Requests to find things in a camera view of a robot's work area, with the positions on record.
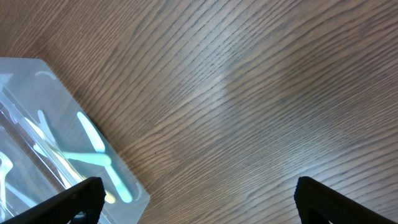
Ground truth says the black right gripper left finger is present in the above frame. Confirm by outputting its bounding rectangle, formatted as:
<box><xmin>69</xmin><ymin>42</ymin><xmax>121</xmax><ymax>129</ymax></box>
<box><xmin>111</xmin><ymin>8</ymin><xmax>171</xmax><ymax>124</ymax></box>
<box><xmin>3</xmin><ymin>177</ymin><xmax>106</xmax><ymax>224</ymax></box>

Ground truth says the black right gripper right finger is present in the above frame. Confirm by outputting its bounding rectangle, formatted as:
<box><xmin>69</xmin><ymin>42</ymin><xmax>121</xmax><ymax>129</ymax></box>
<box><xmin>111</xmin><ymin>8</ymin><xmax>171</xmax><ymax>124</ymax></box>
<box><xmin>294</xmin><ymin>176</ymin><xmax>396</xmax><ymax>224</ymax></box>

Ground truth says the teal plastic knife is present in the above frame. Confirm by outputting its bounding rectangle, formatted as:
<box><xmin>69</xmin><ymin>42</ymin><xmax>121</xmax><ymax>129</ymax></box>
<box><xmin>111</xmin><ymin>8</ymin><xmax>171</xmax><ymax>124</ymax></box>
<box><xmin>63</xmin><ymin>152</ymin><xmax>112</xmax><ymax>167</ymax></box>

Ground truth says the light blue plastic knife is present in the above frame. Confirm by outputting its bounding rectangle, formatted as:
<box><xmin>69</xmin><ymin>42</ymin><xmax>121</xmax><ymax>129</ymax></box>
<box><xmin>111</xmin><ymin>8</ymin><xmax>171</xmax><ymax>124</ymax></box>
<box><xmin>76</xmin><ymin>111</ymin><xmax>133</xmax><ymax>203</ymax></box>

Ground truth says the pale grey plastic knife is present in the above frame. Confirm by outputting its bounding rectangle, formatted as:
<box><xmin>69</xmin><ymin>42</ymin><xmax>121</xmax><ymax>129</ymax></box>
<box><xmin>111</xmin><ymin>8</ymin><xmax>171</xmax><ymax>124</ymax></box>
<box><xmin>37</xmin><ymin>110</ymin><xmax>59</xmax><ymax>150</ymax></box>

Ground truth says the light blue plastic fork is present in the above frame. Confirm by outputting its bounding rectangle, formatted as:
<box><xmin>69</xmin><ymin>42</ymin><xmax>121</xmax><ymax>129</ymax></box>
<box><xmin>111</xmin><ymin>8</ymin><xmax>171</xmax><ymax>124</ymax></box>
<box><xmin>0</xmin><ymin>151</ymin><xmax>38</xmax><ymax>222</ymax></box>

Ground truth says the left clear plastic container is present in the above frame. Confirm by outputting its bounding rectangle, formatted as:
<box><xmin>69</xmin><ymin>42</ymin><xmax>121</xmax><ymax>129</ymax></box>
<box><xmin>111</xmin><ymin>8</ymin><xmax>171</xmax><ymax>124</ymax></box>
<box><xmin>1</xmin><ymin>126</ymin><xmax>65</xmax><ymax>217</ymax></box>

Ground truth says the clear plastic container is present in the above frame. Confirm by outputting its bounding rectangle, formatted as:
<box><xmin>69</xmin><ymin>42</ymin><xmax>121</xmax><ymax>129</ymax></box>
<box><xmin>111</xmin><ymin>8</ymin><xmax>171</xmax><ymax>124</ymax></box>
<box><xmin>1</xmin><ymin>57</ymin><xmax>150</xmax><ymax>223</ymax></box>
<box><xmin>1</xmin><ymin>126</ymin><xmax>65</xmax><ymax>217</ymax></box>

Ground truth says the right clear plastic container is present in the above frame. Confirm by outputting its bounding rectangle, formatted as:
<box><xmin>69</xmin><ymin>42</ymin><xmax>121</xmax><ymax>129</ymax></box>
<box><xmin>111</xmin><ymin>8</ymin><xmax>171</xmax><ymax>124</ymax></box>
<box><xmin>1</xmin><ymin>57</ymin><xmax>150</xmax><ymax>223</ymax></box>

